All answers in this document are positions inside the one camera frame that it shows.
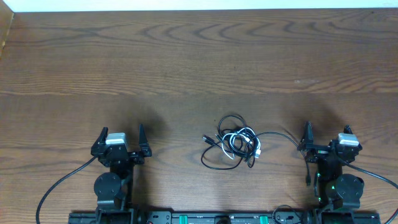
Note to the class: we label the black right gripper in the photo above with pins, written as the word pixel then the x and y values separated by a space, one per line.
pixel 307 140

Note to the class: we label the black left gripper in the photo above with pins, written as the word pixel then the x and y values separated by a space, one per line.
pixel 119 152

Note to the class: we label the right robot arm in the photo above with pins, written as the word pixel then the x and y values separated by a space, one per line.
pixel 338 193

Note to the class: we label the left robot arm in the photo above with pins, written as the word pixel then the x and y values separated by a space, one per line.
pixel 113 188

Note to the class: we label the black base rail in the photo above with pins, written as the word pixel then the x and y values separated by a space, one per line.
pixel 166 217

